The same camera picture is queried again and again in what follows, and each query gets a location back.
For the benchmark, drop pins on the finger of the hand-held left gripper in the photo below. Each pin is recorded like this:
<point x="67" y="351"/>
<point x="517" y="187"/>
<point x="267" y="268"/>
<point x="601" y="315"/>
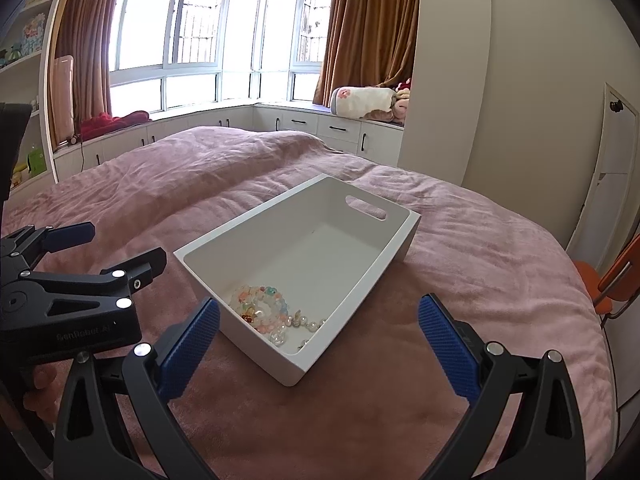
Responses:
<point x="145" y="267"/>
<point x="70" y="236"/>

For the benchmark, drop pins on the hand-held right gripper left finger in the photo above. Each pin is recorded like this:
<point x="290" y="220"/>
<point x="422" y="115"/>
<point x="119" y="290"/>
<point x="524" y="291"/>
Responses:
<point x="192" y="345"/>

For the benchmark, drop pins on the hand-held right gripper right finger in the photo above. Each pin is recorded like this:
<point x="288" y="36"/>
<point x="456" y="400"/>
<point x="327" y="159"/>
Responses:
<point x="447" y="345"/>

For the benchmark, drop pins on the white storage box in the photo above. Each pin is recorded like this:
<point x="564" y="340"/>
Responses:
<point x="310" y="240"/>

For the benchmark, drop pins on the person's left hand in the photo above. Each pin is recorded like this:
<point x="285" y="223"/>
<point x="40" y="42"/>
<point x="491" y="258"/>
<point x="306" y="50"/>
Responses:
<point x="44" y="394"/>

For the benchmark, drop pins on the green toy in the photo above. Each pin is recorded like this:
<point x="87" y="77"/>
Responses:
<point x="36" y="160"/>

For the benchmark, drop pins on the yellow toy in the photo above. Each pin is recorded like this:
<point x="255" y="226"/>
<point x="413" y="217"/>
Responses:
<point x="20" y="169"/>

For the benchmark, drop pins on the pink blanket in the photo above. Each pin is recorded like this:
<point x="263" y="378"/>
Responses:
<point x="450" y="260"/>

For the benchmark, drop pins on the red cloth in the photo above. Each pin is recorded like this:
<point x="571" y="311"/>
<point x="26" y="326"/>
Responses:
<point x="107" y="125"/>

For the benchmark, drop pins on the pink padded board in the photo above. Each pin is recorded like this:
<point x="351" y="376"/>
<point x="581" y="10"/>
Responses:
<point x="64" y="100"/>

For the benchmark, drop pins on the orange chair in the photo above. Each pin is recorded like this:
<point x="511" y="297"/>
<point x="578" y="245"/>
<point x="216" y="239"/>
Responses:
<point x="585" y="275"/>

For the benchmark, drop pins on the white bookshelf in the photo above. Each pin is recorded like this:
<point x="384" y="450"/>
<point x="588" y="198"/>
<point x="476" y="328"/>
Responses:
<point x="30" y="67"/>

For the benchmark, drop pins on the brown curtain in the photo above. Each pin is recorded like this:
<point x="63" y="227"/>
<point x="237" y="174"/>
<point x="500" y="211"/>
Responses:
<point x="370" y="25"/>
<point x="85" y="35"/>

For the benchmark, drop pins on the colourful shelf toy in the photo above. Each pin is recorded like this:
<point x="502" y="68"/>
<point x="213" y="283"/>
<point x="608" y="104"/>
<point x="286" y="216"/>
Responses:
<point x="34" y="32"/>

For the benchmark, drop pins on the white window seat cabinet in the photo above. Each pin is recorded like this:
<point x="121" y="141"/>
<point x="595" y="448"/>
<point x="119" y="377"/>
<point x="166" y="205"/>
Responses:
<point x="300" y="125"/>

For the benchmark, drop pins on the pink plush toy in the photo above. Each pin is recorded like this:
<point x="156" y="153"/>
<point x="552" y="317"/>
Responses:
<point x="400" y="105"/>

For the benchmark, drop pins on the bay window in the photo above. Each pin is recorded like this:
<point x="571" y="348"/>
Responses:
<point x="200" y="20"/>

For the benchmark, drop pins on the white door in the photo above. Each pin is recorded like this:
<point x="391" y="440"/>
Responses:
<point x="612" y="150"/>

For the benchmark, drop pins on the white rolled pillow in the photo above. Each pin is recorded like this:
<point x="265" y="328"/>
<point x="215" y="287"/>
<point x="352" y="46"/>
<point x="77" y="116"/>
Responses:
<point x="360" y="102"/>

